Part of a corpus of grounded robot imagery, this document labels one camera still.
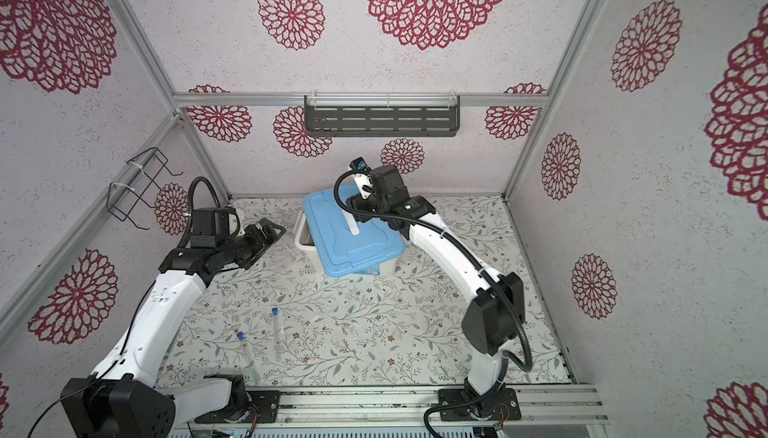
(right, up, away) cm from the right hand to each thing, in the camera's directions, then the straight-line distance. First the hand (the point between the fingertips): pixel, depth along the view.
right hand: (357, 191), depth 80 cm
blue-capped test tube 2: (-30, -46, +1) cm, 55 cm away
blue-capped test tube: (-23, -40, +6) cm, 47 cm away
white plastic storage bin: (-17, -12, +8) cm, 22 cm away
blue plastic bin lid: (-5, -17, +2) cm, 18 cm away
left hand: (-21, -14, -1) cm, 25 cm away
